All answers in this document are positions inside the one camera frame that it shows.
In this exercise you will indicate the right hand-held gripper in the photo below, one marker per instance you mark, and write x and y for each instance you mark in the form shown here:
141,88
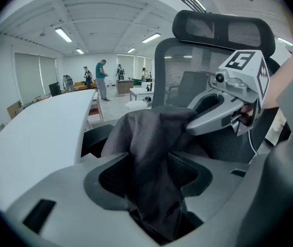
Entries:
246,76

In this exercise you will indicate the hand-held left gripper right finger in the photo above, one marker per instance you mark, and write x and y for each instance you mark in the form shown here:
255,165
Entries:
218,184

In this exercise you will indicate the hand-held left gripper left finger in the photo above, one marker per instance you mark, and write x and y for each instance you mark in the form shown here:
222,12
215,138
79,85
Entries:
72,210

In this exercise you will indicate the black object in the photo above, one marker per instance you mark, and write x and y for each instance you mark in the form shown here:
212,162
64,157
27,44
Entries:
146,138

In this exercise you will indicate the black mesh office chair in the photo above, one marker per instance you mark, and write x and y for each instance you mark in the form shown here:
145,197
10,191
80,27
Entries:
162,60

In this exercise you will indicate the person's right forearm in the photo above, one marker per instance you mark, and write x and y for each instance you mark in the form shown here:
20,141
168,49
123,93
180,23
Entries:
277,86

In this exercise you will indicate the black sled-base chair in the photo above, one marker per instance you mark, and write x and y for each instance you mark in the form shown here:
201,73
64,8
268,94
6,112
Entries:
187,89

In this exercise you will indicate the person's right hand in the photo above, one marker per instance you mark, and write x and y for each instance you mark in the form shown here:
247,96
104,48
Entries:
246,113

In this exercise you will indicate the black bottle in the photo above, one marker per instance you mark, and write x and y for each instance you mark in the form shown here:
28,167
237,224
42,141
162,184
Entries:
147,88

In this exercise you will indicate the white metal-legged table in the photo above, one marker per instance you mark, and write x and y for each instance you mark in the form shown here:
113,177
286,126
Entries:
140,92

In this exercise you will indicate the long white table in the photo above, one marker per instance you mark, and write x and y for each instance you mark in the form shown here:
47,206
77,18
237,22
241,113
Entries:
38,138

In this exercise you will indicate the brown wooden cabinet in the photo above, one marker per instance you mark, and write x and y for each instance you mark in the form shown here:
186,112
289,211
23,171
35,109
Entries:
124,87

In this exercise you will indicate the ceiling tube light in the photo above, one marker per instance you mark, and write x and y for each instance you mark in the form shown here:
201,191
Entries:
199,4
63,34
131,50
151,37
285,42
80,51

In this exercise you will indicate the cardboard sheet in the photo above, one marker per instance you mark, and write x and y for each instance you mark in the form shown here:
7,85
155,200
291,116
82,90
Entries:
14,109

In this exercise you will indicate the black monitor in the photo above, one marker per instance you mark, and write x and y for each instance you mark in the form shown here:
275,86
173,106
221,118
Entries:
55,89

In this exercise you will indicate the orange sofa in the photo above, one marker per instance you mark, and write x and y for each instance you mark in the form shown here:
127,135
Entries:
81,85

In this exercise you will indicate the grey window blinds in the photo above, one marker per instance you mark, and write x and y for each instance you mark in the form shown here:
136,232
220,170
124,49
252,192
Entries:
33,78

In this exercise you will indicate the white table with wooden frame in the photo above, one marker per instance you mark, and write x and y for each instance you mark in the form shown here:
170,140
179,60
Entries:
96,110

